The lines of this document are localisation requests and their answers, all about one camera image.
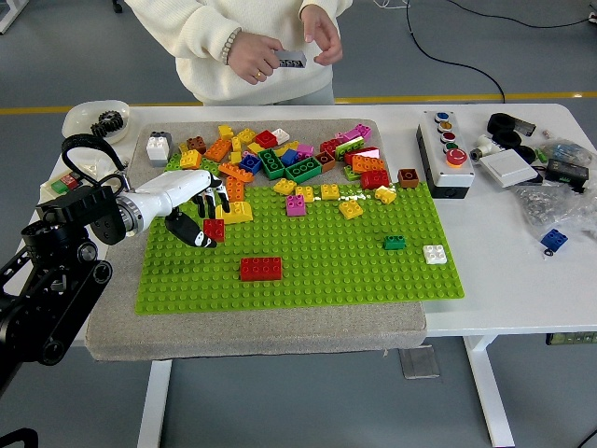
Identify white and grey brick stack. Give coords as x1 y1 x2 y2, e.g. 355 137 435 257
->
146 131 173 168

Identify person's left hand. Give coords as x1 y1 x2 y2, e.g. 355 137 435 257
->
299 7 344 66

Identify clear bag of screws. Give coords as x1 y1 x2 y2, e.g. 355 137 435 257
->
510 183 597 235

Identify black floor cable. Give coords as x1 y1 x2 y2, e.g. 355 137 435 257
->
404 0 507 105
447 0 597 30

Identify black cable loop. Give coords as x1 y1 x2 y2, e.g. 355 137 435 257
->
0 427 38 448

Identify white furniture frame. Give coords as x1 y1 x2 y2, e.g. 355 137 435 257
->
0 0 31 35

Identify red two-by-four brick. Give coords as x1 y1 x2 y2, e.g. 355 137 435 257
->
239 257 284 282

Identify orange long curved brick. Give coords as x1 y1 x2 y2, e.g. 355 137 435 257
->
217 161 256 183

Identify glossy red brick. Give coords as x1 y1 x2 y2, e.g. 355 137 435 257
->
359 169 391 190

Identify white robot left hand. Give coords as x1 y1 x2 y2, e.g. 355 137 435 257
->
133 169 231 249

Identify white flat wall switch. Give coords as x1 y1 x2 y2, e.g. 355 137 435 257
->
479 151 540 189

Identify grey metal floor plate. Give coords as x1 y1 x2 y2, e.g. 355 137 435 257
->
398 345 442 380

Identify green studded baseplate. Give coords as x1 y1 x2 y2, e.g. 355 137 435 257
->
132 180 467 315

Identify black power adapter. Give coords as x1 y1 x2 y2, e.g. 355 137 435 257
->
544 158 591 194

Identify brown hollow brick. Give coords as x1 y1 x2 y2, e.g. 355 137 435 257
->
313 149 338 174

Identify white pushbutton control box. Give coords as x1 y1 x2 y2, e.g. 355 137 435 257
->
415 109 477 200

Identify green hollow brick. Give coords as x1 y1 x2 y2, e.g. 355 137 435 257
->
259 147 286 180
284 156 323 184

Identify long red sloped brick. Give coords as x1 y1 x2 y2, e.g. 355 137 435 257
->
343 147 380 165

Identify person's right hand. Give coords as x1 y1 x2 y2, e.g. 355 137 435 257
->
228 31 285 88

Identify light grey studded brick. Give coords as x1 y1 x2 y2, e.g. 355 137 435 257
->
274 49 309 70

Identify white cylinder metal tip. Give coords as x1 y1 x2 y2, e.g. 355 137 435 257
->
468 134 506 163

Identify person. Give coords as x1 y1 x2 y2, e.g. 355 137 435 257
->
123 0 354 106

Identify lime green long brick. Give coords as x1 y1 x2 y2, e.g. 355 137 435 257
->
334 138 365 162

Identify clear bag blue parts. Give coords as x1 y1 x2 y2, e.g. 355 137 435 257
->
535 139 597 166

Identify grey-brown fabric mat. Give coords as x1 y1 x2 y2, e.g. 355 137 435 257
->
84 119 429 362

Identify yellow arched brick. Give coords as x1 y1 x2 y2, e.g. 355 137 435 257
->
215 201 255 226

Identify orange two-by-four brick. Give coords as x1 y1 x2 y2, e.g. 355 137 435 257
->
225 175 246 204
350 156 387 175
203 138 233 161

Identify black metal gears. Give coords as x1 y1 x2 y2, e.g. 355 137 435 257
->
90 109 125 140

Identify white red-green switch box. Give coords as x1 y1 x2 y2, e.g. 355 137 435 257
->
39 170 102 203

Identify white plastic bowl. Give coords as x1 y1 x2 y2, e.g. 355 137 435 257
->
62 99 132 146

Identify white printed tube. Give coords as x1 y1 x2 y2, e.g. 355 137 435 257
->
83 153 126 177

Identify white table leg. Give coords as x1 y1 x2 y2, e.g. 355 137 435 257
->
463 334 517 448
136 358 174 448

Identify beaded bracelet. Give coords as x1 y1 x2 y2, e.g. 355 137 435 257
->
220 26 243 66

